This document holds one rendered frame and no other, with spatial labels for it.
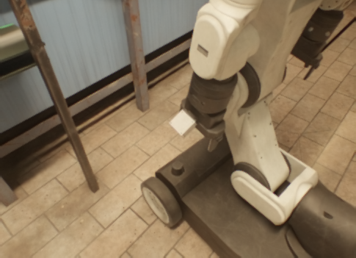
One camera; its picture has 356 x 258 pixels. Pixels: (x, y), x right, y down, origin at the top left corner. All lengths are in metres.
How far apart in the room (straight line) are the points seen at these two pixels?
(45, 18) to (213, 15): 0.79
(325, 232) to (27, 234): 1.04
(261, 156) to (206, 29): 0.52
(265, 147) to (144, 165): 0.64
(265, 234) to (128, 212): 0.54
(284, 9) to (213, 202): 0.67
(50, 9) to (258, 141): 0.84
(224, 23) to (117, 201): 0.95
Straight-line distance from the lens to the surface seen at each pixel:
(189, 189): 1.01
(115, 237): 1.15
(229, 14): 0.41
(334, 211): 0.87
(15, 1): 0.76
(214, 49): 0.42
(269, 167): 0.89
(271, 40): 0.64
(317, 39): 0.87
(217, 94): 0.51
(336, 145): 1.58
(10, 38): 0.91
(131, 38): 1.32
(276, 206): 0.86
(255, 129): 0.82
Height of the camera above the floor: 1.03
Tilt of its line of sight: 44 degrees down
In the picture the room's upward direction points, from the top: straight up
